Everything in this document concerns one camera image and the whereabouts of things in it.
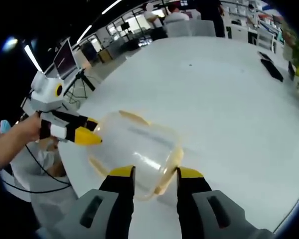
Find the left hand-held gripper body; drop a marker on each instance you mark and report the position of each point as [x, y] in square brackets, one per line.
[46, 99]

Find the white mesh-back chair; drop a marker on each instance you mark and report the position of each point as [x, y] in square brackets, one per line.
[177, 30]

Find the clear container yellow plastic buckles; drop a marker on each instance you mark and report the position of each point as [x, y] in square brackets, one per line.
[139, 149]

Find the black keyboard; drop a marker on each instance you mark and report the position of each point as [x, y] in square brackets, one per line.
[272, 71]

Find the person's left hand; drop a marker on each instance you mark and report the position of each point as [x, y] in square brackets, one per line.
[31, 128]

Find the shelf of white boxes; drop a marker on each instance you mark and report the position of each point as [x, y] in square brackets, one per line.
[239, 7]

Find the large dark text screen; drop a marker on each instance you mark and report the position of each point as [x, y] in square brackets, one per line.
[64, 59]

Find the white solid-back chair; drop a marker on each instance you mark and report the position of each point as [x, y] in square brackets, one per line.
[203, 28]

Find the black flat device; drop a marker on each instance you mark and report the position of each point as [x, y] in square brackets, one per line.
[264, 56]

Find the blue face mask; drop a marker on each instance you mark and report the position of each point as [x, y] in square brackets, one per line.
[5, 125]

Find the small black stand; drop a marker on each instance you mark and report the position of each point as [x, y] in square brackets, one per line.
[291, 69]

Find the white office chair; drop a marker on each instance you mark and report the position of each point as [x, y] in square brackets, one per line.
[265, 39]

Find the ceiling light strip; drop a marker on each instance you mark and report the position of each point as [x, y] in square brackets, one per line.
[32, 57]
[115, 6]
[84, 33]

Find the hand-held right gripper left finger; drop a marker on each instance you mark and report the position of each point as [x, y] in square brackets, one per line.
[99, 214]

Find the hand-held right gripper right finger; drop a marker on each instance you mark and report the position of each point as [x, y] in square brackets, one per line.
[224, 214]

